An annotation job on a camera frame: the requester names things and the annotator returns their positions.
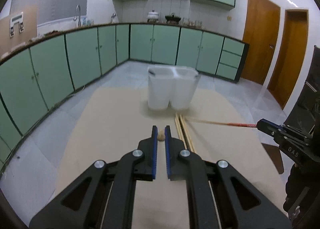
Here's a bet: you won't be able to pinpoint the light wooden chopstick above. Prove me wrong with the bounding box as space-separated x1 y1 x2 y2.
157 130 165 142

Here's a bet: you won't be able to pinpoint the green lower kitchen cabinets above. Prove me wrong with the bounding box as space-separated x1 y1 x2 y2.
1 23 249 164

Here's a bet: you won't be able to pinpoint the black wok on stove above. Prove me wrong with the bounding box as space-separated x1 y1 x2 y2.
165 13 181 25

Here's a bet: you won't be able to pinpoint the red end bamboo chopstick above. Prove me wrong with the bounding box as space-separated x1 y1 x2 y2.
174 113 187 149

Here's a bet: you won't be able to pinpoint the black chopstick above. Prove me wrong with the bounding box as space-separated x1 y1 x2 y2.
178 115 194 152

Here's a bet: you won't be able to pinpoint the chrome kitchen faucet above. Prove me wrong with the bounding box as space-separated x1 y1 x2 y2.
73 4 81 28

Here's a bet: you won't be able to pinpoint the red patterned wooden chopstick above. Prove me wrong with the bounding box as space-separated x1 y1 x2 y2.
185 117 257 128

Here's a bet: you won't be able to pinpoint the brown wooden stool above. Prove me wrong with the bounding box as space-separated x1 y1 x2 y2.
262 143 284 174

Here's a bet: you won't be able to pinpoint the white twin utensil holder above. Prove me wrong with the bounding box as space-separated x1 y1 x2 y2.
147 65 201 111

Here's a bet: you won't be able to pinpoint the dark glass cabinet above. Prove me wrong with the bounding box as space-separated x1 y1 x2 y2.
284 46 319 133

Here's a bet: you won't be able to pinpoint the plain bamboo chopstick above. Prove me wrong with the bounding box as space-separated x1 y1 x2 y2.
179 115 197 154

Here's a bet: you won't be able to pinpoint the white cooking pot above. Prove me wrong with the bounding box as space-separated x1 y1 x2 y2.
147 10 159 23

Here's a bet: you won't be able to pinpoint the brown wooden door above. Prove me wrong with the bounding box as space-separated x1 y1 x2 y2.
241 0 280 85
267 9 309 109

